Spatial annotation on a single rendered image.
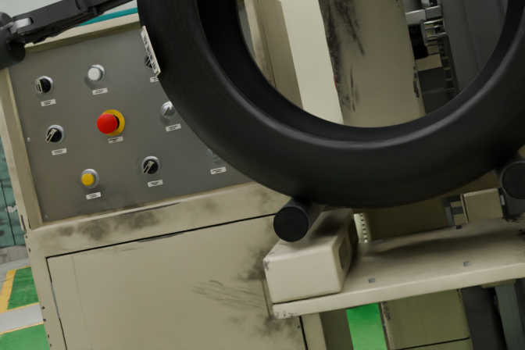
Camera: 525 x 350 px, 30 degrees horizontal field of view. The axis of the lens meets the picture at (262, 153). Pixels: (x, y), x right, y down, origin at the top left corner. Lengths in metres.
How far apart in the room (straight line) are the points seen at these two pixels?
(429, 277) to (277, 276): 0.18
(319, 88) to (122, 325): 2.82
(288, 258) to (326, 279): 0.05
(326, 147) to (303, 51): 3.45
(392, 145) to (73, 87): 0.95
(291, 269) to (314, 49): 3.46
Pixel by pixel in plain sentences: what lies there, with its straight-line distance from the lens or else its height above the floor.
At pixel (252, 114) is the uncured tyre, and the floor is 1.04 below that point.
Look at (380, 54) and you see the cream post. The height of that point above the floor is 1.09.
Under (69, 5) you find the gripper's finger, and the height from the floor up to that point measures 1.23.
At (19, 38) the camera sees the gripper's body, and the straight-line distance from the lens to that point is 1.38.
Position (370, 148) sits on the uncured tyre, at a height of 0.97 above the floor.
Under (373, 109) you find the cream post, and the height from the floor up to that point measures 1.01.
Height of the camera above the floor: 1.06
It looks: 3 degrees down
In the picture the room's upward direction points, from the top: 12 degrees counter-clockwise
